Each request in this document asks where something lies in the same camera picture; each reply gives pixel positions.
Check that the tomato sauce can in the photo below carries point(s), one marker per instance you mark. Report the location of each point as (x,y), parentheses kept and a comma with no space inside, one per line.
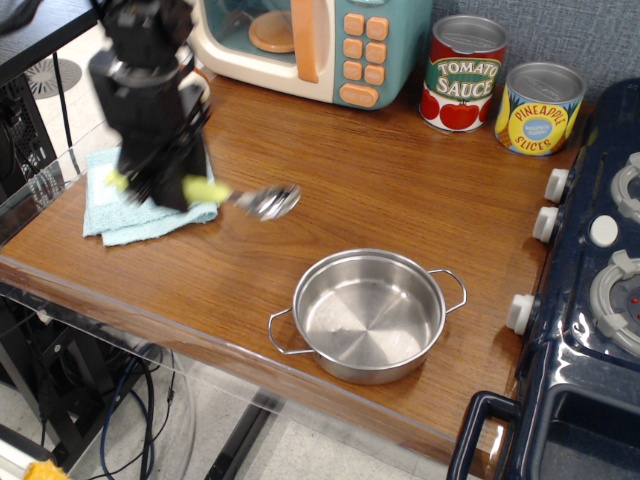
(463,67)

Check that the white stove knob top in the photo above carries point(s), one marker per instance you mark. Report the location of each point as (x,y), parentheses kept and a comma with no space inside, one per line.
(556,184)

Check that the light blue folded towel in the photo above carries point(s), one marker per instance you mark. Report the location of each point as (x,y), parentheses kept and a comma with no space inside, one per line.
(119,221)

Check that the black computer case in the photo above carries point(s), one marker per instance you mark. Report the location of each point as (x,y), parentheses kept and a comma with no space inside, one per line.
(26,148)

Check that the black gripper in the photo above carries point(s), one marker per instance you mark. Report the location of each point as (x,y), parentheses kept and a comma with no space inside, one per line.
(146,98)

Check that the white stove knob middle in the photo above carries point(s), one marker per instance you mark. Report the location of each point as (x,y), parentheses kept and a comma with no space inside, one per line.
(545,223)

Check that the dark blue toy stove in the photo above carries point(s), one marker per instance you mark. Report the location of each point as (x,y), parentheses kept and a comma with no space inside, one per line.
(575,414)

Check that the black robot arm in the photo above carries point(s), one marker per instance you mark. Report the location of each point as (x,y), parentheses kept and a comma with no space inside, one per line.
(146,23)

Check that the white stove knob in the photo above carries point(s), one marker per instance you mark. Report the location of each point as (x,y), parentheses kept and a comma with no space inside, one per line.
(545,223)
(556,184)
(519,313)

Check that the spoon with yellow-green handle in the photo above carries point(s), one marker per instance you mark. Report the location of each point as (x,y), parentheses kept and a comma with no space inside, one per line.
(269,203)

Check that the stainless steel pot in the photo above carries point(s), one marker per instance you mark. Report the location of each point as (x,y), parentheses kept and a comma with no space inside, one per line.
(370,316)

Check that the pineapple slices can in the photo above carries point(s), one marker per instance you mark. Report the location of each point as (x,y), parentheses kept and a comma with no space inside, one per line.
(539,107)

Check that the yellow sponge corner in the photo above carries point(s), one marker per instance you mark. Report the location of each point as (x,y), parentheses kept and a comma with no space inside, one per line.
(44,470)

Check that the white stove knob bottom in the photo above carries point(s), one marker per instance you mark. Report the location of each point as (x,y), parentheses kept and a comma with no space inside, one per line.
(519,313)

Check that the toy microwave oven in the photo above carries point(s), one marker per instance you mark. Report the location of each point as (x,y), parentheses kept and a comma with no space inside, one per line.
(357,54)

